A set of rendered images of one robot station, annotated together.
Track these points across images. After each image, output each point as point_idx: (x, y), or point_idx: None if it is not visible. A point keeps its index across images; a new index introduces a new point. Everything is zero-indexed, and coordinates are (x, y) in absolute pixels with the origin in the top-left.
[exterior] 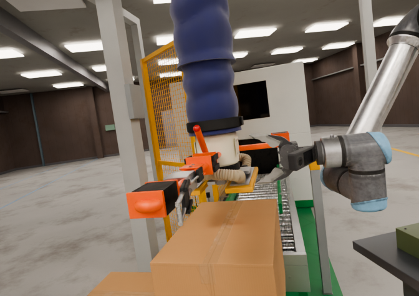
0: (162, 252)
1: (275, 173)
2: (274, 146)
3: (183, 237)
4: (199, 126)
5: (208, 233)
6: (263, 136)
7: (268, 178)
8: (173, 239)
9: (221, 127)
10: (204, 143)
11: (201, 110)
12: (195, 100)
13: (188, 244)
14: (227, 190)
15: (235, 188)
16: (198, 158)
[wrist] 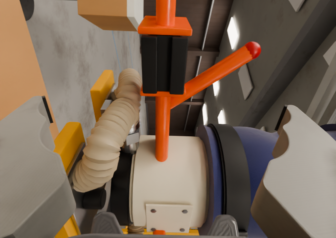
0: (21, 22)
1: (15, 175)
2: (285, 197)
3: (30, 81)
4: (225, 127)
5: (6, 115)
6: (324, 137)
7: (18, 128)
8: (35, 67)
9: (227, 161)
10: (210, 74)
11: (258, 134)
12: (273, 134)
13: (6, 61)
14: (73, 125)
15: (67, 141)
16: (184, 22)
